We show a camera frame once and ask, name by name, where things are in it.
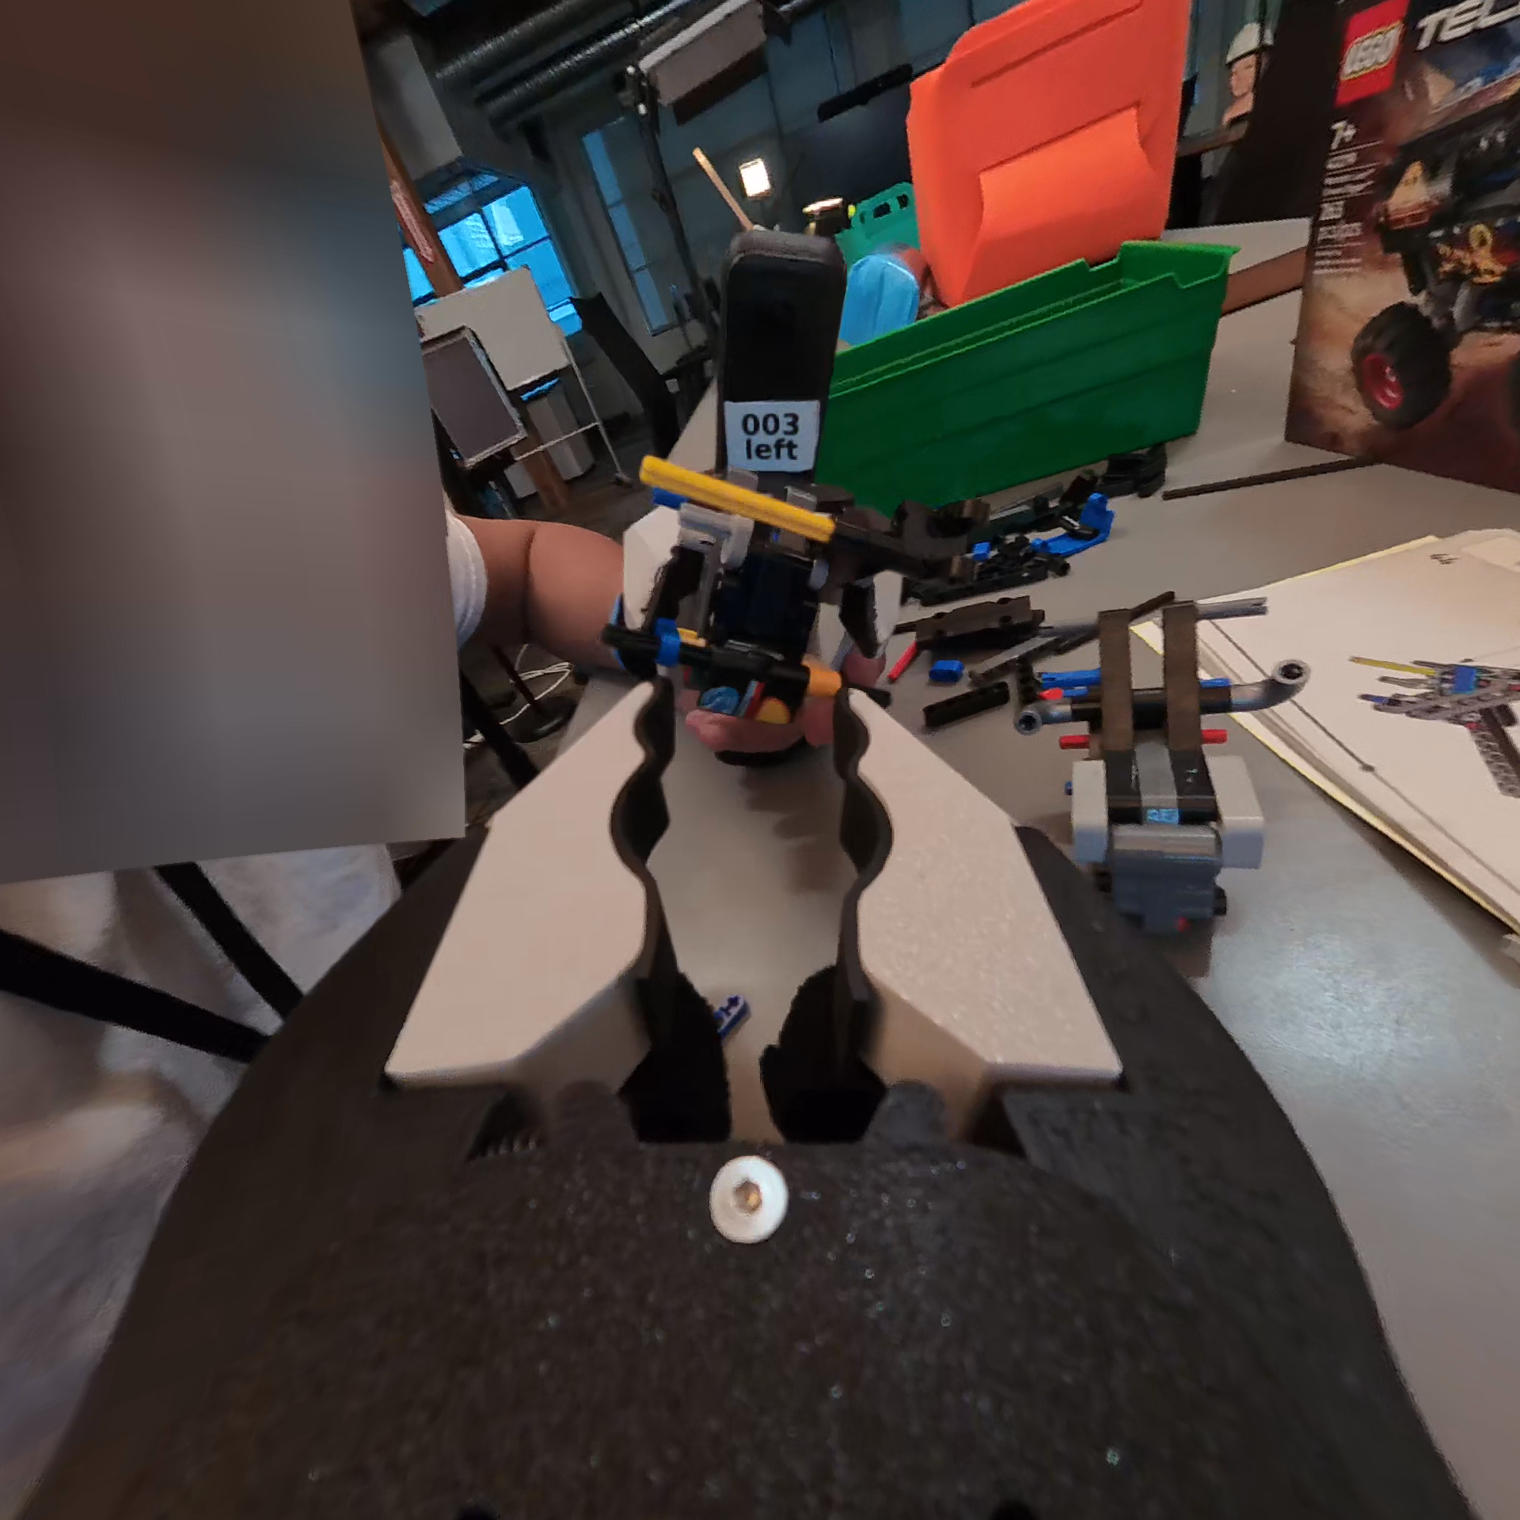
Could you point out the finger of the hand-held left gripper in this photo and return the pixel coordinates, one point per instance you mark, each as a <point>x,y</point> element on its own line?
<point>648,571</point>
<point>865,623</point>

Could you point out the orange plastic bin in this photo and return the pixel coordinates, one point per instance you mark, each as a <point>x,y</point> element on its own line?
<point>1044,131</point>

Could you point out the grey black lego chassis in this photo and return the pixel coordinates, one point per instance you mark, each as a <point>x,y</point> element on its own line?
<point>1164,820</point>

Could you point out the printed toy set box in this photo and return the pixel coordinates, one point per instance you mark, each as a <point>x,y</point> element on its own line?
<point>1413,297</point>

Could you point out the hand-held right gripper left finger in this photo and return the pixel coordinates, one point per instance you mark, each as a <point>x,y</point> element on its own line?
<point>523,951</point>

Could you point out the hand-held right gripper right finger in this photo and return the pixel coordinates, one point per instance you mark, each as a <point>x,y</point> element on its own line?
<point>984,951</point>

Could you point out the black yellow lego assembly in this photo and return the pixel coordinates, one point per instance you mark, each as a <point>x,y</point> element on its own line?
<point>760,594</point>

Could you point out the person's left hand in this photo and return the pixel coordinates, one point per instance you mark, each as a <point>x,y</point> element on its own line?
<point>760,730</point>

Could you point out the green plastic bin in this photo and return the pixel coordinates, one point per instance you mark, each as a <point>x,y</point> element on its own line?
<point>1021,381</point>

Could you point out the small blue lego beam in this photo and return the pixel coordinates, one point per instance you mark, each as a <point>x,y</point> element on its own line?
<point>728,1014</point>

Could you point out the dark framed screen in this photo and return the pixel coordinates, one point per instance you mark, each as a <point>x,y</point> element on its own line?
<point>469,399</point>

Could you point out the white whiteboard easel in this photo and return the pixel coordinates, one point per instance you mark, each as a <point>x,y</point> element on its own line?
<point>498,321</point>

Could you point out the white instruction booklet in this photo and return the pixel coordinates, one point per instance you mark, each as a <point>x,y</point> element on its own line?
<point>1307,665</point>

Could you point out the person's left forearm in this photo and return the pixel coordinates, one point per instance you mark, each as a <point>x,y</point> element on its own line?
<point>534,594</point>

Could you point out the long black lego axle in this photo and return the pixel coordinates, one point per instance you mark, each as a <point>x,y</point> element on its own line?
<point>1270,478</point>

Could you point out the pile of loose lego pieces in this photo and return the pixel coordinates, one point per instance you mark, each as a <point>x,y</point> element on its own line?
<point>984,618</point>

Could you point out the light blue pouch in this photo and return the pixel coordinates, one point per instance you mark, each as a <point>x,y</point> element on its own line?
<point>881,297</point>

